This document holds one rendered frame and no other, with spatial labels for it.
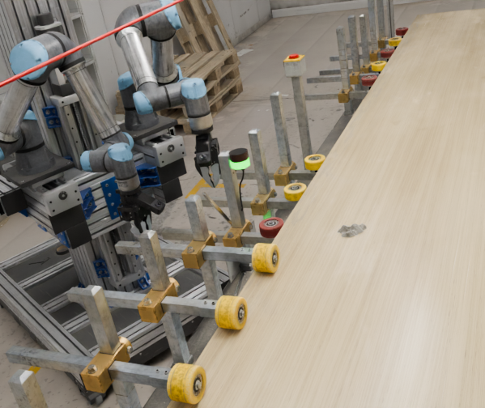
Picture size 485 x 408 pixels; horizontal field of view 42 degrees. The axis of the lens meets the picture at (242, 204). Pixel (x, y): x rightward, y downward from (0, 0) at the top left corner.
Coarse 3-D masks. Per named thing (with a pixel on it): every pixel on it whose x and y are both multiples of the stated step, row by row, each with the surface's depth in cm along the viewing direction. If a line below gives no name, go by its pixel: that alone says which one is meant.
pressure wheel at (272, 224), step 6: (264, 222) 201; (270, 222) 199; (276, 222) 200; (282, 222) 199; (264, 228) 197; (270, 228) 196; (276, 228) 196; (264, 234) 198; (270, 234) 197; (276, 234) 197
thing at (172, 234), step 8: (168, 232) 216; (176, 232) 215; (184, 232) 214; (216, 232) 210; (224, 232) 209; (248, 232) 206; (256, 232) 205; (248, 240) 205; (256, 240) 204; (264, 240) 202; (272, 240) 201
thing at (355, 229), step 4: (352, 224) 186; (356, 224) 189; (360, 224) 188; (364, 224) 188; (340, 228) 188; (344, 228) 187; (348, 228) 187; (352, 228) 186; (356, 228) 186; (360, 228) 186; (364, 228) 187; (340, 232) 187; (344, 232) 186; (348, 232) 184; (352, 232) 185; (356, 232) 185; (360, 232) 186; (344, 236) 185; (348, 236) 184
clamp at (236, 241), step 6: (246, 222) 211; (234, 228) 208; (240, 228) 208; (246, 228) 209; (252, 228) 212; (234, 234) 205; (240, 234) 205; (228, 240) 203; (234, 240) 202; (240, 240) 205; (228, 246) 204; (234, 246) 204; (240, 246) 206
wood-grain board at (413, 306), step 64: (448, 64) 318; (384, 128) 256; (448, 128) 244; (320, 192) 214; (384, 192) 206; (448, 192) 199; (320, 256) 178; (384, 256) 173; (448, 256) 167; (256, 320) 157; (320, 320) 153; (384, 320) 148; (448, 320) 144; (256, 384) 137; (320, 384) 133; (384, 384) 130; (448, 384) 127
